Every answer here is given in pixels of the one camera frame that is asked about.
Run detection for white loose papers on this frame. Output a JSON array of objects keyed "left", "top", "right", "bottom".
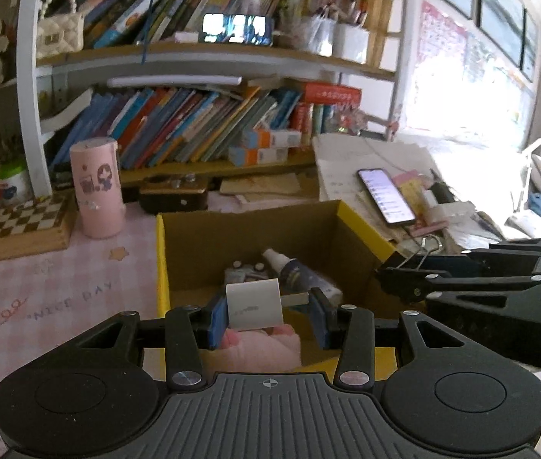
[{"left": 313, "top": 133, "right": 443, "bottom": 204}]

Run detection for dark spray bottle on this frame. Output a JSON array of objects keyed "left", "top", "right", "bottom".
[{"left": 261, "top": 247, "right": 344, "bottom": 304}]

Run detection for leaning shelf books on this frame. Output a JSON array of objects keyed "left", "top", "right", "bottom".
[{"left": 79, "top": 0, "right": 300, "bottom": 49}]

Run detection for dark wooden box with knobs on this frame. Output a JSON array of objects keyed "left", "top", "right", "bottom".
[{"left": 139, "top": 174, "right": 209, "bottom": 213}]

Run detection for white pearl handbag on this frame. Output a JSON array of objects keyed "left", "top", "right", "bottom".
[{"left": 36, "top": 0, "right": 85, "bottom": 55}]

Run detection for checkered wooden chess box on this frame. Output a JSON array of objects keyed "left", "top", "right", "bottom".
[{"left": 0, "top": 194, "right": 77, "bottom": 267}]

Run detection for white jar with green lid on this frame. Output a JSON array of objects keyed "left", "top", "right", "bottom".
[{"left": 0, "top": 160, "right": 32, "bottom": 202}]

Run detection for desktop with pink checkered tablecloth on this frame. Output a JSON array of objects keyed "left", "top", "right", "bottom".
[{"left": 0, "top": 198, "right": 166, "bottom": 445}]

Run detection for white paper bag with pens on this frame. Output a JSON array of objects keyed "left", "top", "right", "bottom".
[{"left": 301, "top": 12, "right": 336, "bottom": 55}]

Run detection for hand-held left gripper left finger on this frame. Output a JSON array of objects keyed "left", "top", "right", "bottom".
[{"left": 79, "top": 295, "right": 228, "bottom": 392}]

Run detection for pink plush toy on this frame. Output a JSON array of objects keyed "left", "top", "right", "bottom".
[{"left": 223, "top": 322, "right": 302, "bottom": 374}]

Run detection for phone with lit screen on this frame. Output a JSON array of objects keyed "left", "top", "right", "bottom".
[{"left": 202, "top": 13, "right": 274, "bottom": 46}]

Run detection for orange and white small box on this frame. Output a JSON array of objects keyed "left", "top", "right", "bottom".
[
  {"left": 228, "top": 146, "right": 289, "bottom": 166},
  {"left": 242, "top": 129, "right": 302, "bottom": 149}
]

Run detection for black binder clip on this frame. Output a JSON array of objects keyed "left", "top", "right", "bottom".
[{"left": 375, "top": 233, "right": 444, "bottom": 297}]

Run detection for wall poster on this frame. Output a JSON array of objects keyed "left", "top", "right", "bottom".
[{"left": 409, "top": 0, "right": 539, "bottom": 135}]

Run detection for black smartphone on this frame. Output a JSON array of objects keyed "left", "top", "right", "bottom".
[{"left": 357, "top": 168, "right": 417, "bottom": 227}]

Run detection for yellow cardboard box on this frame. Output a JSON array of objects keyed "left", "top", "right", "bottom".
[{"left": 156, "top": 200, "right": 427, "bottom": 378}]

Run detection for long row of books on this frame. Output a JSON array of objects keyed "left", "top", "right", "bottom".
[{"left": 48, "top": 83, "right": 362, "bottom": 170}]

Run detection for white pen holder cup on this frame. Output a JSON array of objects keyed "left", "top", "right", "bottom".
[{"left": 332, "top": 21, "right": 371, "bottom": 64}]

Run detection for pink sticky notes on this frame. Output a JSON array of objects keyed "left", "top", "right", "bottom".
[{"left": 392, "top": 169, "right": 448, "bottom": 230}]

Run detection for red flat box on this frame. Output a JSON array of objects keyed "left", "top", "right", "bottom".
[{"left": 299, "top": 82, "right": 363, "bottom": 105}]

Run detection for white and wooden bookshelf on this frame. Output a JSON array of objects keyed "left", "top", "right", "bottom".
[{"left": 0, "top": 0, "right": 407, "bottom": 197}]

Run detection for pink cylindrical tin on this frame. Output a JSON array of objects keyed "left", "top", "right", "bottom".
[{"left": 70, "top": 136, "right": 126, "bottom": 239}]

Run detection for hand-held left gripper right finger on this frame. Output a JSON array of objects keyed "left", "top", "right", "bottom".
[{"left": 310, "top": 287, "right": 467, "bottom": 388}]

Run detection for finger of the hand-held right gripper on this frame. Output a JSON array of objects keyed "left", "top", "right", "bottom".
[
  {"left": 378, "top": 236, "right": 541, "bottom": 282},
  {"left": 380, "top": 278, "right": 541, "bottom": 305}
]

